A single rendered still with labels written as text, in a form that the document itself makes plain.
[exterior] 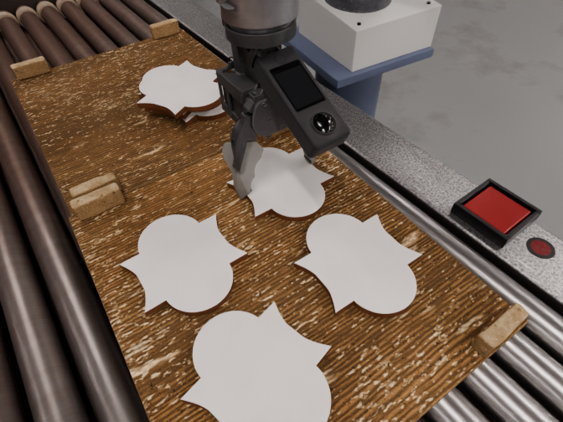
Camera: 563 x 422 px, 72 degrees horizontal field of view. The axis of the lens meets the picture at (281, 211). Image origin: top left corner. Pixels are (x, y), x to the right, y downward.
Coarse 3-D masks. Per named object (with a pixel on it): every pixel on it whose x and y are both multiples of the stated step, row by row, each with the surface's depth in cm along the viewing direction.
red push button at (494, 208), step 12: (492, 192) 51; (468, 204) 50; (480, 204) 50; (492, 204) 50; (504, 204) 50; (516, 204) 50; (480, 216) 48; (492, 216) 48; (504, 216) 48; (516, 216) 48; (504, 228) 47
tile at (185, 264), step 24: (168, 216) 48; (216, 216) 48; (144, 240) 45; (168, 240) 45; (192, 240) 45; (216, 240) 45; (120, 264) 43; (144, 264) 43; (168, 264) 43; (192, 264) 43; (216, 264) 43; (144, 288) 41; (168, 288) 41; (192, 288) 41; (216, 288) 41; (192, 312) 39
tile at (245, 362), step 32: (224, 320) 38; (256, 320) 38; (224, 352) 36; (256, 352) 36; (288, 352) 36; (320, 352) 36; (224, 384) 34; (256, 384) 34; (288, 384) 34; (320, 384) 34; (224, 416) 33; (256, 416) 33; (288, 416) 33; (320, 416) 32
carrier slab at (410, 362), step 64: (192, 192) 52; (128, 256) 45; (256, 256) 44; (448, 256) 44; (128, 320) 40; (192, 320) 40; (320, 320) 39; (384, 320) 39; (448, 320) 39; (192, 384) 35; (384, 384) 35; (448, 384) 35
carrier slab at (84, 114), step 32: (64, 64) 75; (96, 64) 75; (128, 64) 74; (160, 64) 74; (224, 64) 74; (32, 96) 68; (64, 96) 68; (96, 96) 67; (128, 96) 67; (32, 128) 62; (64, 128) 62; (96, 128) 61; (128, 128) 61; (160, 128) 61; (192, 128) 61; (224, 128) 60; (64, 160) 56; (96, 160) 56; (128, 160) 56; (160, 160) 56; (192, 160) 56; (64, 192) 52; (128, 192) 52
